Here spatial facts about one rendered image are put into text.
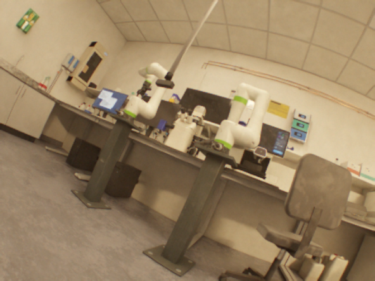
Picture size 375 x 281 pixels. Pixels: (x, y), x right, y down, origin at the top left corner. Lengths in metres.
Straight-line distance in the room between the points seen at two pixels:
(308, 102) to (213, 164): 2.01
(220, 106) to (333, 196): 1.75
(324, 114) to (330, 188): 1.85
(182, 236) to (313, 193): 0.83
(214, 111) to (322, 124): 1.53
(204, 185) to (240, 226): 1.18
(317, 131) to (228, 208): 1.56
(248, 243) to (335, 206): 1.36
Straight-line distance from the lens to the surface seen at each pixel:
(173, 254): 1.29
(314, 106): 2.89
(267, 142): 1.82
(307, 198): 1.09
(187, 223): 1.22
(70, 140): 3.82
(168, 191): 2.41
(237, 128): 1.25
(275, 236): 1.11
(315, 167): 1.12
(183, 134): 1.62
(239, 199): 2.24
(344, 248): 2.75
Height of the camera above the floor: 0.59
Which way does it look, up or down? 10 degrees up
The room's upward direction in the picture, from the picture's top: 24 degrees clockwise
